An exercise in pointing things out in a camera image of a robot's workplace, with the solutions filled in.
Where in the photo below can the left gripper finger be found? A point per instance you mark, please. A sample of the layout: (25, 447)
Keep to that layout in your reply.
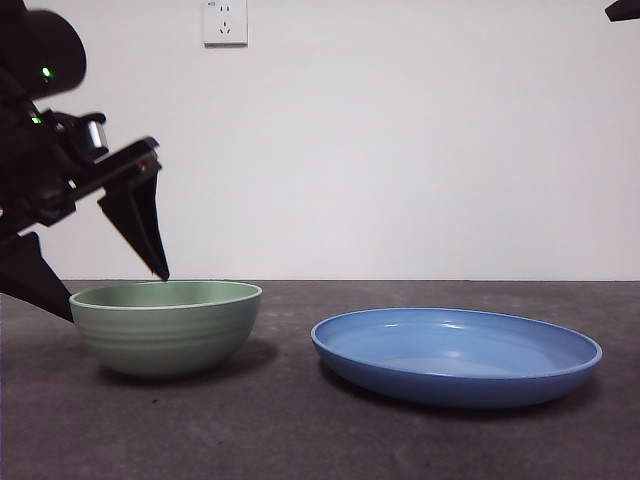
(142, 225)
(30, 280)

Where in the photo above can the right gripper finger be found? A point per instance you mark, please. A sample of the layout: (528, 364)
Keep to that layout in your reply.
(627, 10)

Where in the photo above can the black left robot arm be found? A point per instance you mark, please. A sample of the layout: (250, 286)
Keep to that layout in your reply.
(45, 45)

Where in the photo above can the green ribbed bowl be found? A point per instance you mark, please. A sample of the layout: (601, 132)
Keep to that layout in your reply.
(165, 345)

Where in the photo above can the white wall socket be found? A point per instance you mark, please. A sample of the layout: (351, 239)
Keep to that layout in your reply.
(225, 25)

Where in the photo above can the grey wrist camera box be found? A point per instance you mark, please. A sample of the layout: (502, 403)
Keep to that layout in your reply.
(96, 134)

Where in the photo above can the blue round plate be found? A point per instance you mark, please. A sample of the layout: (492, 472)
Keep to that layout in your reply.
(450, 385)

